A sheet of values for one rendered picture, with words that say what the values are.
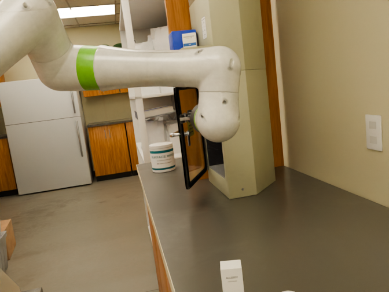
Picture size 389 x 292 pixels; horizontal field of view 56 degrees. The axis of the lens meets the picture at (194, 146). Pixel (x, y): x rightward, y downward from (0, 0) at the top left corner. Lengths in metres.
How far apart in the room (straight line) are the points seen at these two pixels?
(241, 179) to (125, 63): 0.68
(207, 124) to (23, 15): 0.47
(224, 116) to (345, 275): 0.44
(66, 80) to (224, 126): 0.42
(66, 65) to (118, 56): 0.14
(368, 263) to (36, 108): 5.77
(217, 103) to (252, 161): 0.56
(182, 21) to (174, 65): 0.82
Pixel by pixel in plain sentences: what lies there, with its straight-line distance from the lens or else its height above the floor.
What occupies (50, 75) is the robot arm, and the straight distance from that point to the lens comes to 1.02.
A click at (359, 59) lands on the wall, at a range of 1.35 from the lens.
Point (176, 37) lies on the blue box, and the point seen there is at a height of 1.57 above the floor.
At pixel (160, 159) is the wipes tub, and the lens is 1.98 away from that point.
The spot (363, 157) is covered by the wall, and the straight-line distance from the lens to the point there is 1.38.
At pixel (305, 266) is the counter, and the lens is 0.91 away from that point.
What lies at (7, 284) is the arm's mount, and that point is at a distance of 0.87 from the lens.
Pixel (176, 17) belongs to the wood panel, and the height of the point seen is 1.68.
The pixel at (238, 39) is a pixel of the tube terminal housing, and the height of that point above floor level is 1.52.
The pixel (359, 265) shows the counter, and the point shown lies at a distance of 0.93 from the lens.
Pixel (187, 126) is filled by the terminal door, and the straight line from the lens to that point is 1.44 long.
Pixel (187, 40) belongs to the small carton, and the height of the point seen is 1.55.
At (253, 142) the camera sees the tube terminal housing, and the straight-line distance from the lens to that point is 1.41.
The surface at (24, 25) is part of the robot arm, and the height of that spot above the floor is 1.54.
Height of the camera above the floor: 1.37
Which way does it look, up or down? 9 degrees down
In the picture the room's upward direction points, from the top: 7 degrees counter-clockwise
